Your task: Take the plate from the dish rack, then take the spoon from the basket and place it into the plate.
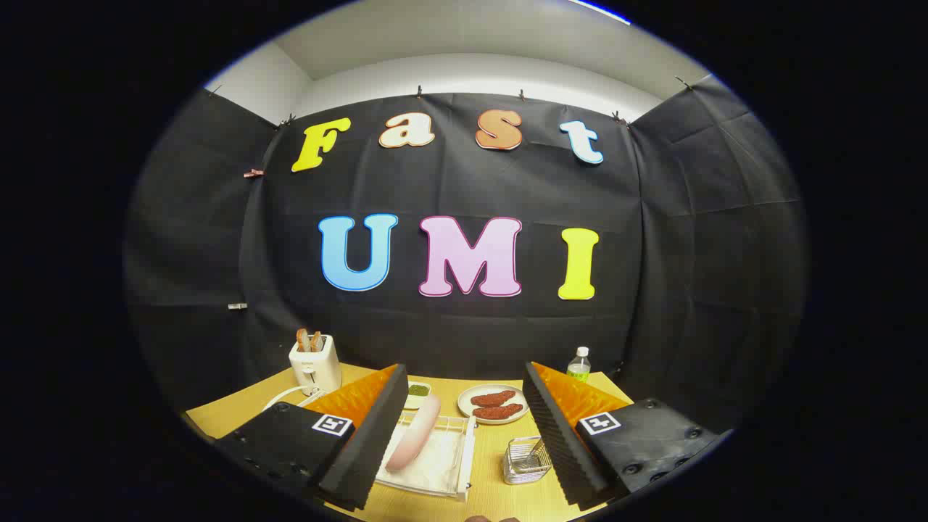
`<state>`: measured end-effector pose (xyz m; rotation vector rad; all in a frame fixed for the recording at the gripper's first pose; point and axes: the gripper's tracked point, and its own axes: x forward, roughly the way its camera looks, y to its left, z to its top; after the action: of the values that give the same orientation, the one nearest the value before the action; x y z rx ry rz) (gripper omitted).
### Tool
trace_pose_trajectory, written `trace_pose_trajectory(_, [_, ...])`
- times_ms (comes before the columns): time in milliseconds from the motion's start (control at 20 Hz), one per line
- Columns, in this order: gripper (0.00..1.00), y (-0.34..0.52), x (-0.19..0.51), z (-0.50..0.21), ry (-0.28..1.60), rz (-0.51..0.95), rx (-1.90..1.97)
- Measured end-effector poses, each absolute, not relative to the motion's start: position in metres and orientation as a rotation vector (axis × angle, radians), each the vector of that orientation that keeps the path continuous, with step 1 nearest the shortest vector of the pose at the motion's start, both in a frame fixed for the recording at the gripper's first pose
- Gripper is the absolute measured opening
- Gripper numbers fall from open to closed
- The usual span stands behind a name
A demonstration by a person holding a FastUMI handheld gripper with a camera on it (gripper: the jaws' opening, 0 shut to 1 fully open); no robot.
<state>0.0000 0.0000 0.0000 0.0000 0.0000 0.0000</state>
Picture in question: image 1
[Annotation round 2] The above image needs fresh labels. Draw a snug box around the white round plate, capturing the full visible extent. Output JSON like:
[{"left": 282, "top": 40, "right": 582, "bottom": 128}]
[{"left": 457, "top": 384, "right": 530, "bottom": 425}]

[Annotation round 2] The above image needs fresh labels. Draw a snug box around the white toaster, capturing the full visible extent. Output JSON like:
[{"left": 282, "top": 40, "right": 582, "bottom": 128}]
[{"left": 289, "top": 333, "right": 342, "bottom": 396}]

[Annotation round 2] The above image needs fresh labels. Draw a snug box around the white dish rack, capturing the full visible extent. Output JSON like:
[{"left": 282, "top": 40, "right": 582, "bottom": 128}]
[{"left": 375, "top": 410, "right": 478, "bottom": 502}]

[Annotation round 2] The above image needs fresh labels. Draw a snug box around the pink plate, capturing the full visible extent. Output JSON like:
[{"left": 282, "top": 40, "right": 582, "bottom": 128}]
[{"left": 384, "top": 394, "right": 442, "bottom": 472}]

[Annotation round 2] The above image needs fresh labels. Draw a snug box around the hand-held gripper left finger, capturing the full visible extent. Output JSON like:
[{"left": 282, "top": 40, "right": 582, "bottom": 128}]
[{"left": 214, "top": 364, "right": 410, "bottom": 512}]

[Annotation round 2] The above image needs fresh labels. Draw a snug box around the white toaster cable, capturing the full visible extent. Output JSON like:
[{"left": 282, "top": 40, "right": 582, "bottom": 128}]
[{"left": 262, "top": 386, "right": 327, "bottom": 411}]

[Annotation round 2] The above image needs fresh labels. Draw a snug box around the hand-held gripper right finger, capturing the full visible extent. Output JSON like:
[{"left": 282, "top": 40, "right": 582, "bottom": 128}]
[{"left": 522, "top": 361, "right": 726, "bottom": 512}]

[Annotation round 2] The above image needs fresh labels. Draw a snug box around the metal wire basket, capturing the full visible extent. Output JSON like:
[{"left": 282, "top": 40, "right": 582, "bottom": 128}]
[{"left": 502, "top": 436, "right": 553, "bottom": 485}]

